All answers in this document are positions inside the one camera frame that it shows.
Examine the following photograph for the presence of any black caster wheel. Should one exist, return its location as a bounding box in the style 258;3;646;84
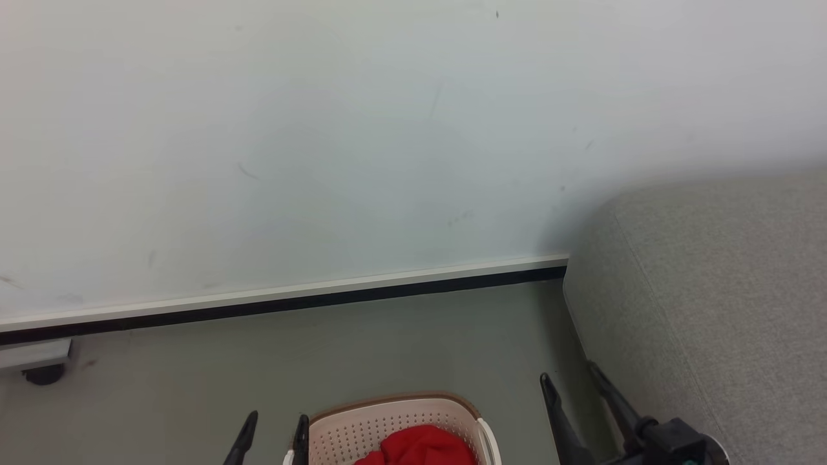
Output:
22;364;66;387

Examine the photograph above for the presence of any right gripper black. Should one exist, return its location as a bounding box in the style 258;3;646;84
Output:
539;361;731;465

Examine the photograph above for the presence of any cream perforated laundry basket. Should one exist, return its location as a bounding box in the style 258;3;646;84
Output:
282;391;502;465

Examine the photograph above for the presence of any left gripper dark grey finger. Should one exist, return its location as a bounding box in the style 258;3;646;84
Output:
292;414;310;465
224;411;259;465

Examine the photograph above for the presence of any red garment with white print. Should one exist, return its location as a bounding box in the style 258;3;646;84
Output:
354;424;477;465

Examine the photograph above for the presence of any white and black baseboard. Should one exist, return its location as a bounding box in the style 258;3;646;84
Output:
0;255;569;346

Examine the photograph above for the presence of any grey fabric sofa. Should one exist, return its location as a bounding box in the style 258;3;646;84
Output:
562;169;827;465

